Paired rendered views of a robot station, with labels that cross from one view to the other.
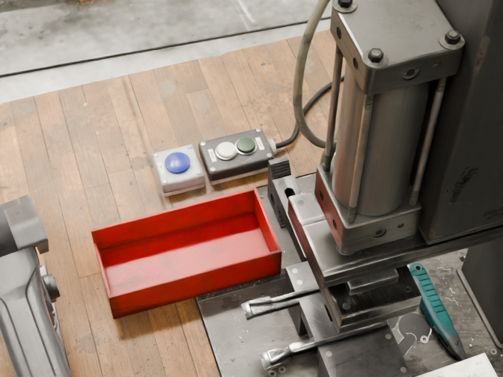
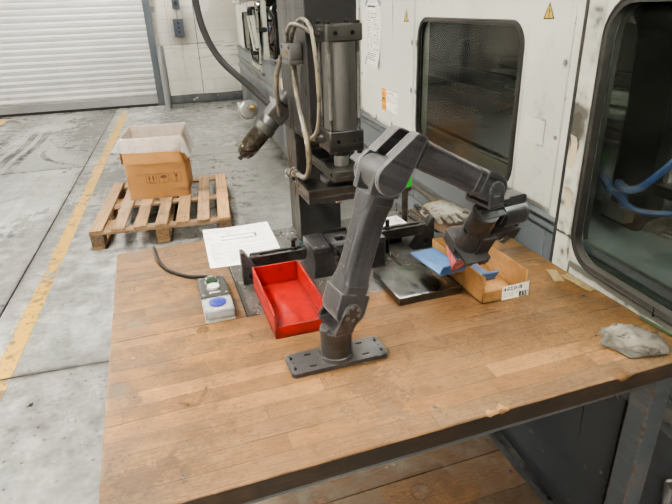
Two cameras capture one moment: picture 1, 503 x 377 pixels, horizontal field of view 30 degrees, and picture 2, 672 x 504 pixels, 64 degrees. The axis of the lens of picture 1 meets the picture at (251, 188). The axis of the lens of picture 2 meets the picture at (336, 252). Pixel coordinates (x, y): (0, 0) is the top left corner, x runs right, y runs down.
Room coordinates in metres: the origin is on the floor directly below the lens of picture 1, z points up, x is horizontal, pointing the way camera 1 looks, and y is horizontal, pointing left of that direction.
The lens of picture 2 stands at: (0.62, 1.21, 1.55)
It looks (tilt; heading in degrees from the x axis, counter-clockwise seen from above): 25 degrees down; 270
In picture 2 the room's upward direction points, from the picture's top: 2 degrees counter-clockwise
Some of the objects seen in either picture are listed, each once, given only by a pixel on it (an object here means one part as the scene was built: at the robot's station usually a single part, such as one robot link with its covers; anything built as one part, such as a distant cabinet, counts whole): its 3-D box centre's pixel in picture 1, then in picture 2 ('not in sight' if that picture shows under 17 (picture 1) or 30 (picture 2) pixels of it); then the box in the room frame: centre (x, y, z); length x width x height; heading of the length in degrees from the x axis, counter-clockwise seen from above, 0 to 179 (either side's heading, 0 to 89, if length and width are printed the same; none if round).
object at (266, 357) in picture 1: (289, 354); not in sight; (0.55, -0.05, 0.98); 0.07 x 0.02 x 0.01; 108
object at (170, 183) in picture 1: (178, 175); (219, 313); (0.90, 0.11, 0.90); 0.07 x 0.07 x 0.06; 18
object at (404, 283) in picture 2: not in sight; (416, 281); (0.42, 0.01, 0.91); 0.17 x 0.16 x 0.02; 18
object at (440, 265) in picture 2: not in sight; (438, 257); (0.37, 0.01, 0.98); 0.15 x 0.07 x 0.03; 111
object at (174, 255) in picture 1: (186, 251); (287, 296); (0.74, 0.09, 0.93); 0.25 x 0.12 x 0.06; 108
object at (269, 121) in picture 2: not in sight; (267, 124); (0.81, -0.35, 1.25); 0.19 x 0.07 x 0.19; 18
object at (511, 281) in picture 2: not in sight; (477, 266); (0.26, -0.02, 0.93); 0.25 x 0.13 x 0.08; 108
